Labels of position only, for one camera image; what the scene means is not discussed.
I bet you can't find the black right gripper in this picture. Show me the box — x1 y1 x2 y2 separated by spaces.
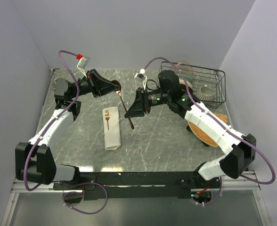
125 87 171 118

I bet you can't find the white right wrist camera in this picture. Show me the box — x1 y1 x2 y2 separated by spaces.
134 68 147 90

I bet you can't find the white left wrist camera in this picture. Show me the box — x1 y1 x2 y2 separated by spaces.
76 54 90 76

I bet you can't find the rose gold fork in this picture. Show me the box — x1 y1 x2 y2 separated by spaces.
105 110 110 130

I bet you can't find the teal green plate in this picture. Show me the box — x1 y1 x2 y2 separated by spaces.
176 73 193 83

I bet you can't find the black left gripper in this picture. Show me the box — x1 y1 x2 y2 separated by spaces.
71 69 120 99

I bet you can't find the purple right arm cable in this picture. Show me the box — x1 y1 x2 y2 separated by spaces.
144 56 276 207

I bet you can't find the woven bamboo tray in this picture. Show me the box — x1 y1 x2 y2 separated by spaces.
188 113 228 147

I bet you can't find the aluminium frame rail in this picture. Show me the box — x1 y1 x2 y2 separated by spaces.
11 171 260 193

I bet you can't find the grey ribbed cup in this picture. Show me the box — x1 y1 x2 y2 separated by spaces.
196 85 215 103

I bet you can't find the dark wire dish rack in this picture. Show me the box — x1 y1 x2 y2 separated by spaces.
160 61 226 109

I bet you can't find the cream white plate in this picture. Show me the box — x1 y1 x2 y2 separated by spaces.
179 78 193 93

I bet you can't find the rose gold spoon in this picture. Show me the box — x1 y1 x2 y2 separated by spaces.
111 80 135 129

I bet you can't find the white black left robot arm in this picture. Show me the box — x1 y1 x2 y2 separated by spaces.
15 69 120 189

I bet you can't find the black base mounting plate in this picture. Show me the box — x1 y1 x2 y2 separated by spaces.
53 171 220 201

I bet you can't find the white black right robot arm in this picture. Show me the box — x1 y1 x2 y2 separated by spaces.
125 70 256 188

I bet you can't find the white cloth napkin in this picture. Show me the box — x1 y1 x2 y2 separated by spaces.
102 107 121 150

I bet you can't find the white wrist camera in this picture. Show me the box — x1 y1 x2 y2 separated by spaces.
134 68 147 90
76 54 90 76

